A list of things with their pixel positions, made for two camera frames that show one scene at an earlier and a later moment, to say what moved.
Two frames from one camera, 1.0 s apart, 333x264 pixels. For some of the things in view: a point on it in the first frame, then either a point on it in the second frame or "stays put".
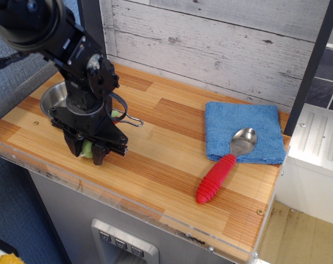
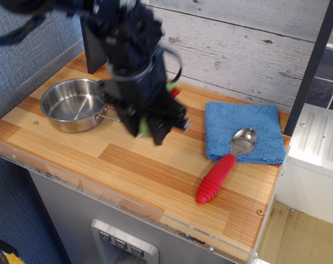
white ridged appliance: x=311 y=179 stays put
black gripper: x=98 y=127 to x=146 y=88
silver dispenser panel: x=116 y=245 stays put
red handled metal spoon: x=242 y=141 stays put
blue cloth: x=222 y=120 stays put
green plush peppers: x=88 y=146 to x=144 y=128
